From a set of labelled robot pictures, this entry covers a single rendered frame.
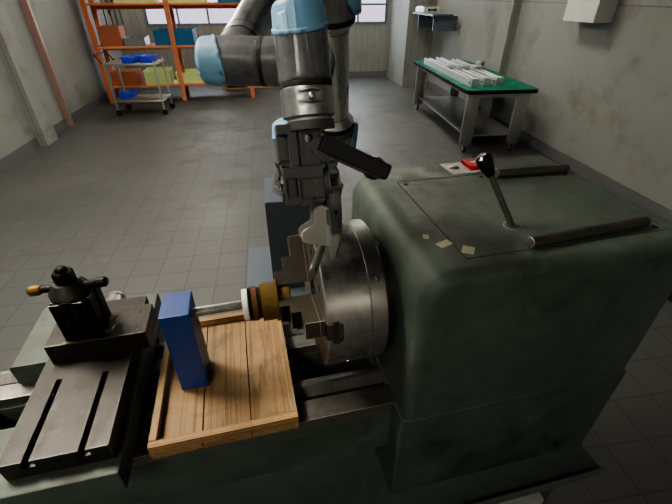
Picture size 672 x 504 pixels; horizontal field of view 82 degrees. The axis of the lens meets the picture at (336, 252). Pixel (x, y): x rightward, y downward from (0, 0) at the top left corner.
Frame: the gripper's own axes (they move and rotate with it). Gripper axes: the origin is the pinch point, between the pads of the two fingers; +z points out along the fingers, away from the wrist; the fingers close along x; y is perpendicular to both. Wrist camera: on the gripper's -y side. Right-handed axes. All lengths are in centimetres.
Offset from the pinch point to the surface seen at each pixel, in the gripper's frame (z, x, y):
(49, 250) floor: 40, -274, 167
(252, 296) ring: 12.8, -21.5, 14.5
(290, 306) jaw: 14.8, -17.3, 7.1
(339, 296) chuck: 11.2, -9.1, -1.7
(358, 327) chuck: 18.0, -8.6, -4.8
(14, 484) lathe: 36, -10, 60
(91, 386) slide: 27, -23, 50
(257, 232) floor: 45, -264, 10
